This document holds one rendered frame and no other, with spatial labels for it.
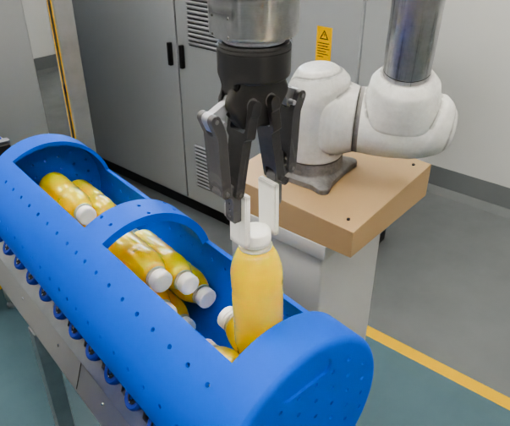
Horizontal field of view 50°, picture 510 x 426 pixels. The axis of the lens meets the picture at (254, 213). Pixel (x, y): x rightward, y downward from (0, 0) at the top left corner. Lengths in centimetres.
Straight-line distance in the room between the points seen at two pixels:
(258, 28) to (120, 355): 52
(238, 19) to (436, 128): 80
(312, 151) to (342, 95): 15
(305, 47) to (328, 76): 119
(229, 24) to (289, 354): 38
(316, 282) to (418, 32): 61
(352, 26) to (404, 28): 116
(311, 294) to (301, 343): 71
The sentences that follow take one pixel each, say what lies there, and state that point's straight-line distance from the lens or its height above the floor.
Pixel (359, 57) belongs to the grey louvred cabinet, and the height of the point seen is 112.
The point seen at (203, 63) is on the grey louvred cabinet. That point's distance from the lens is 289.
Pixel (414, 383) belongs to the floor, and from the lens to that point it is 239.
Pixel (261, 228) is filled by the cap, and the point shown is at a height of 136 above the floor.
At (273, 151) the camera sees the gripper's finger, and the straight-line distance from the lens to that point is 62.
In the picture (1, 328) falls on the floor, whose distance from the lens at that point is 277.
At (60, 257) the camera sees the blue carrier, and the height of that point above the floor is 117.
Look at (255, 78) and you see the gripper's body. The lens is 54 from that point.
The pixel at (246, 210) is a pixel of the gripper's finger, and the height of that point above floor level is 140.
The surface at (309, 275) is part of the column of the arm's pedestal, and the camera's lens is 137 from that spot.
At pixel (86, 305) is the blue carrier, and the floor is 114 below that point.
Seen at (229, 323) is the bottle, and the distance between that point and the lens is 89.
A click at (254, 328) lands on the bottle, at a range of 71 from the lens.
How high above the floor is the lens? 172
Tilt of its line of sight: 31 degrees down
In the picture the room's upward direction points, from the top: straight up
